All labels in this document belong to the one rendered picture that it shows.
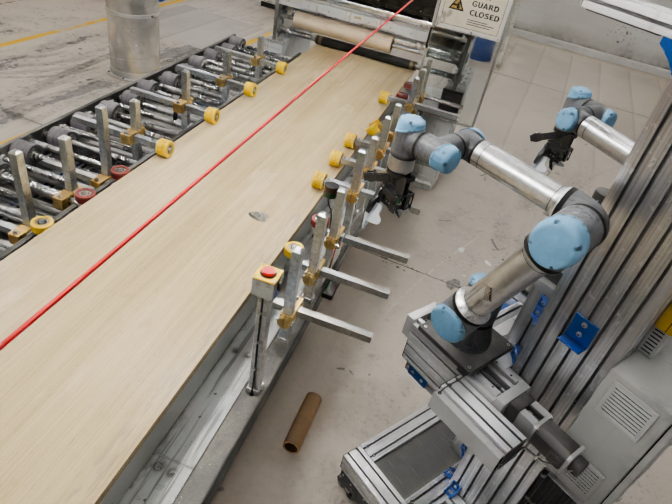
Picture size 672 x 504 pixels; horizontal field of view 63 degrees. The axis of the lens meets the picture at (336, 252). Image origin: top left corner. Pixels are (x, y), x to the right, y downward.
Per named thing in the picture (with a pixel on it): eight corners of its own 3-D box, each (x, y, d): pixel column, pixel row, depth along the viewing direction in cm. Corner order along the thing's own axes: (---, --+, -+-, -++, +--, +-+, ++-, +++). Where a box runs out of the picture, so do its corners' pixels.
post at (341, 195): (329, 276, 250) (348, 187, 222) (327, 281, 248) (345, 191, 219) (322, 274, 251) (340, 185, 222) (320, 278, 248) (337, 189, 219)
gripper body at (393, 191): (391, 216, 156) (401, 179, 148) (372, 200, 161) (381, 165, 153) (410, 210, 160) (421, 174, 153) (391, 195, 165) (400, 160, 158)
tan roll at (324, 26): (457, 68, 415) (462, 52, 407) (454, 73, 405) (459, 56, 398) (284, 21, 437) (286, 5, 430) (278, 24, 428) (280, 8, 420)
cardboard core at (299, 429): (322, 395, 264) (300, 445, 241) (320, 405, 269) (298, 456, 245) (307, 389, 265) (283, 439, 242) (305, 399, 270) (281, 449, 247)
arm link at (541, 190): (634, 207, 129) (471, 114, 152) (616, 220, 122) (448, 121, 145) (609, 244, 137) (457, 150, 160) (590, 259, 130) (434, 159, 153)
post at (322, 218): (311, 306, 229) (329, 211, 200) (308, 311, 226) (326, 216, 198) (303, 303, 230) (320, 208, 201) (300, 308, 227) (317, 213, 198)
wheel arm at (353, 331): (371, 339, 199) (374, 331, 197) (369, 345, 197) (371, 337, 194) (263, 300, 206) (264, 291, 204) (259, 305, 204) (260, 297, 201)
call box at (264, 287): (281, 290, 161) (284, 270, 156) (272, 304, 155) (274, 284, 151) (260, 282, 162) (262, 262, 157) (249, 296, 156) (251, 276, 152)
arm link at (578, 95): (585, 94, 186) (566, 84, 192) (572, 124, 193) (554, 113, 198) (600, 93, 190) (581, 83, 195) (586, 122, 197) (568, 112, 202)
